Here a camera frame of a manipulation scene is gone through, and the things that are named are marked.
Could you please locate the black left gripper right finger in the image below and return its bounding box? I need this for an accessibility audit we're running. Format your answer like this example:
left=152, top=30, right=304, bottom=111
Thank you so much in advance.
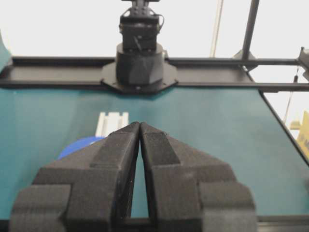
left=140, top=123, right=256, bottom=232

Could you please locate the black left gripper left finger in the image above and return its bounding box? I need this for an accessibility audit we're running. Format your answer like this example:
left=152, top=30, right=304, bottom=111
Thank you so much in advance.
left=9, top=122, right=140, bottom=232

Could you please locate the small blue gear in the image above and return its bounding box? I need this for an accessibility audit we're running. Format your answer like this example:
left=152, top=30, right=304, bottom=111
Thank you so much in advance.
left=57, top=136, right=105, bottom=160

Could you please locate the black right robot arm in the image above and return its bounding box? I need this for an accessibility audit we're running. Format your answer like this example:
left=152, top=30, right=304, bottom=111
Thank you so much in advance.
left=103, top=0, right=257, bottom=232

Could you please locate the silver aluminium extrusion rail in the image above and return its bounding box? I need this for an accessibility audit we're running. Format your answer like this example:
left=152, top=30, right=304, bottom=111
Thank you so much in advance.
left=95, top=112, right=129, bottom=137

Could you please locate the black table frame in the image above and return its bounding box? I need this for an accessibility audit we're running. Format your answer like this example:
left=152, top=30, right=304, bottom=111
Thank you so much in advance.
left=0, top=0, right=309, bottom=232

